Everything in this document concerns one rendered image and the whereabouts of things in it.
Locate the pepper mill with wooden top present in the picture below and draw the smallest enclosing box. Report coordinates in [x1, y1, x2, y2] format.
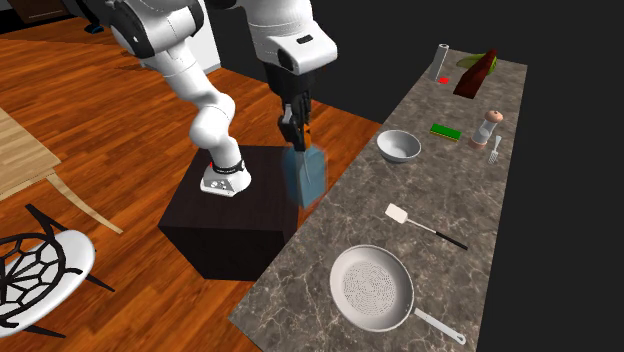
[468, 109, 505, 150]

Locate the white spatula with black handle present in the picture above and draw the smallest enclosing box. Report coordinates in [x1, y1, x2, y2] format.
[384, 203, 469, 252]

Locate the light wooden table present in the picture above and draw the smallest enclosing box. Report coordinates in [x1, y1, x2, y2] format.
[0, 108, 125, 236]

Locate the blue spatula with orange handle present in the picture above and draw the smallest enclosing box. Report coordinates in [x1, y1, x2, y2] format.
[281, 124, 329, 210]

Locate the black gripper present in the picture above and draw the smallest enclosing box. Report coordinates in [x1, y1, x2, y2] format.
[263, 62, 318, 152]

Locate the green and yellow sponge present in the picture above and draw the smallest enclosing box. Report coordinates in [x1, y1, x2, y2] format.
[429, 123, 463, 143]

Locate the white chair with black frame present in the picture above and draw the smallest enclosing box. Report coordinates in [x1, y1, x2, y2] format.
[0, 203, 117, 340]

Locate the grey paper towel roll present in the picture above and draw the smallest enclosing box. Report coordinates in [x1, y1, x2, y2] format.
[427, 43, 450, 83]

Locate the grey bowl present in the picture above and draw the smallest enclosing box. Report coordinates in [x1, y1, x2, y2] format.
[376, 129, 422, 164]

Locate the green plate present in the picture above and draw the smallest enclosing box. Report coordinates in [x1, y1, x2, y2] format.
[456, 52, 499, 77]

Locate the white frying pan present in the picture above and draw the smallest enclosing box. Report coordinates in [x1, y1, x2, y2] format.
[329, 244, 468, 346]

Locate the white cabinet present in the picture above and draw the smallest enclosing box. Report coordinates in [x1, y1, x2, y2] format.
[186, 0, 223, 75]

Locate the dark wooden cabinet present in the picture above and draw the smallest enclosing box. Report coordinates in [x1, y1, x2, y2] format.
[7, 0, 75, 25]

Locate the dark robot stand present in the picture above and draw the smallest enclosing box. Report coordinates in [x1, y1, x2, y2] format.
[158, 143, 301, 282]

